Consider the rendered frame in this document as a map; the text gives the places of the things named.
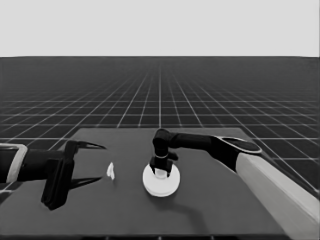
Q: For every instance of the large thick white disc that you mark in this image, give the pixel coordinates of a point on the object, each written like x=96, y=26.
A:
x=155, y=186

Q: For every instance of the small white T-shaped piece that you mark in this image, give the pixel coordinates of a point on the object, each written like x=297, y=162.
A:
x=111, y=173

